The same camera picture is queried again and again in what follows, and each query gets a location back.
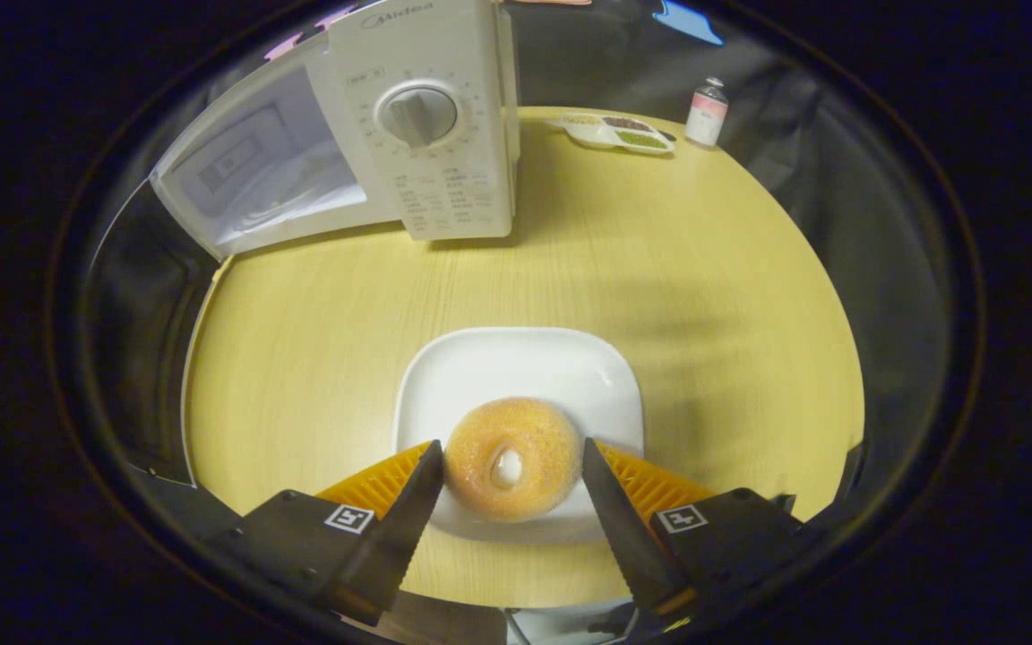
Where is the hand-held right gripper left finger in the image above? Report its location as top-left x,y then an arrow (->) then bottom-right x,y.
210,438 -> 446,628

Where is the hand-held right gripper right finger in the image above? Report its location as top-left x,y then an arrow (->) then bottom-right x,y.
580,436 -> 820,621

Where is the glazed donut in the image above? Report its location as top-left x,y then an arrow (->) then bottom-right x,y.
443,397 -> 584,523

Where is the white microwave oven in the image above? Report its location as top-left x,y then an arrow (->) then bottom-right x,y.
82,0 -> 521,494

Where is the white square plate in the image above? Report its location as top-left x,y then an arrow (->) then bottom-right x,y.
393,327 -> 645,545

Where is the white divided seed tray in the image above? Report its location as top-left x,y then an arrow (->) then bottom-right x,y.
561,112 -> 676,156

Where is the small pink label bottle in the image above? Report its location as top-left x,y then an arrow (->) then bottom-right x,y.
684,77 -> 730,149

